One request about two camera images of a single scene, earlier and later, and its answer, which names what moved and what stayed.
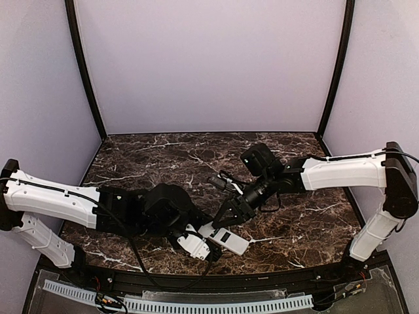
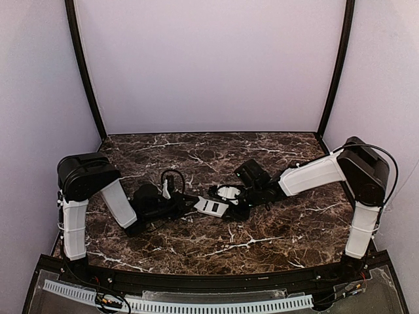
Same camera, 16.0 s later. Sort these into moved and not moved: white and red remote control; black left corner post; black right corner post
Moved: white and red remote control
Not moved: black left corner post; black right corner post
